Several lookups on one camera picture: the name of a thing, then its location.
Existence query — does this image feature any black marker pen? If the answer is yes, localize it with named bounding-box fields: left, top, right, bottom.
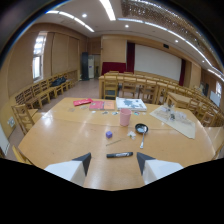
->
left=106, top=151, right=134, bottom=159

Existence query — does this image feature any crumpled clear wrapper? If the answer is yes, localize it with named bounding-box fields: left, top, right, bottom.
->
left=126, top=130, right=137, bottom=140

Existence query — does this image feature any thin wooden stick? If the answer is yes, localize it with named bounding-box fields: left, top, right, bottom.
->
left=105, top=137, right=127, bottom=147

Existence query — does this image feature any wooden chair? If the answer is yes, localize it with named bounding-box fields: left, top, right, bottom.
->
left=10, top=103, right=40, bottom=136
left=11, top=144, right=34, bottom=166
left=102, top=73, right=120, bottom=100
left=140, top=79, right=158, bottom=104

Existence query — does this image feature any clear plastic packaging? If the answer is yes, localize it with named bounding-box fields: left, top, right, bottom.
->
left=155, top=104, right=193, bottom=126

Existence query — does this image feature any pink plastic cup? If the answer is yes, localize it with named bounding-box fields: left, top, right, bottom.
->
left=119, top=107, right=132, bottom=127

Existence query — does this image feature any red flat packet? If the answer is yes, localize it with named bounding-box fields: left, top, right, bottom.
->
left=72, top=98, right=94, bottom=107

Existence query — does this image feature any white printed book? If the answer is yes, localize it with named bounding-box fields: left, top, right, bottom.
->
left=115, top=96, right=148, bottom=112

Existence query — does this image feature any pink orange book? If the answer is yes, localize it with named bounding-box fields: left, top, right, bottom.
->
left=88, top=100, right=116, bottom=111

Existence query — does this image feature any dark bag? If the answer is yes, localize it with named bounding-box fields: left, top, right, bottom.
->
left=50, top=76, right=68, bottom=88

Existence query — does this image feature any long wooden table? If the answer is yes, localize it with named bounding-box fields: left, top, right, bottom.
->
left=98, top=72, right=188, bottom=100

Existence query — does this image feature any black tall cabinet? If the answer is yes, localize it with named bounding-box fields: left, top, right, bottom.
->
left=80, top=51, right=90, bottom=81

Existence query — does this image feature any white projection screen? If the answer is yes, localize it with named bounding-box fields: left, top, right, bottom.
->
left=133, top=44, right=183, bottom=83

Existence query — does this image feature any red draped table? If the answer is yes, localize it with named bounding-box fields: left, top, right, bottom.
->
left=100, top=61, right=128, bottom=76

